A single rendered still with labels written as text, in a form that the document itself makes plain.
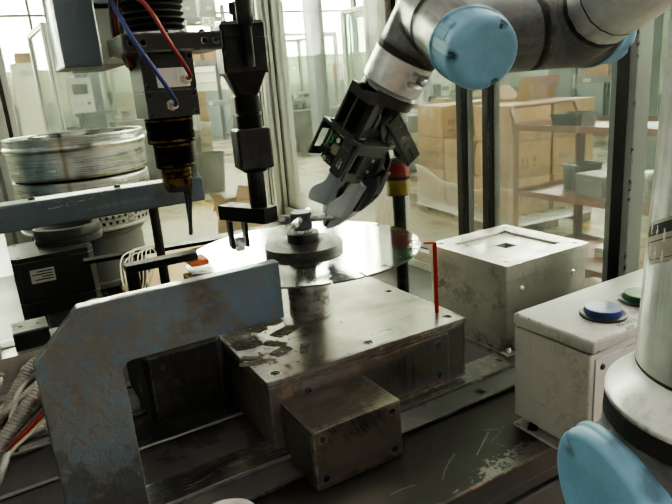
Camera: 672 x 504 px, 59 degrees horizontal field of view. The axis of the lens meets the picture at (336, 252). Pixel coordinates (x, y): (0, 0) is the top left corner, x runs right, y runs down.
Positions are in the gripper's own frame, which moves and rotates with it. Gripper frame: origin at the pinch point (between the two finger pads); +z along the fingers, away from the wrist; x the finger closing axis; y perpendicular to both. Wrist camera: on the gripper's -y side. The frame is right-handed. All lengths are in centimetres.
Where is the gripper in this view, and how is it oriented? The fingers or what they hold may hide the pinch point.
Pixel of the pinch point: (333, 219)
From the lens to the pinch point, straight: 85.0
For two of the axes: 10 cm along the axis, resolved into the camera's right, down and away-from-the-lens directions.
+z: -4.2, 7.9, 4.6
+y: -6.6, 0.8, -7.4
